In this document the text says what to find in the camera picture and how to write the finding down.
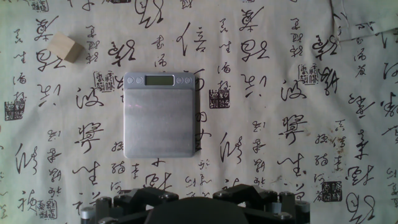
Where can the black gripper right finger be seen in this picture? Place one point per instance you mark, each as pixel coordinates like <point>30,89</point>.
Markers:
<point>273,205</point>

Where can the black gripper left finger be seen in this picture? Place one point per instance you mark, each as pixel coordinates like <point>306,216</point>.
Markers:
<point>124,205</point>

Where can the small wooden cube block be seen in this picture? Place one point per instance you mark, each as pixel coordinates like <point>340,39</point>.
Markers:
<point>63,46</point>

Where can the calligraphy print beige tablecloth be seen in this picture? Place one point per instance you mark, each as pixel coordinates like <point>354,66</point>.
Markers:
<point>248,124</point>

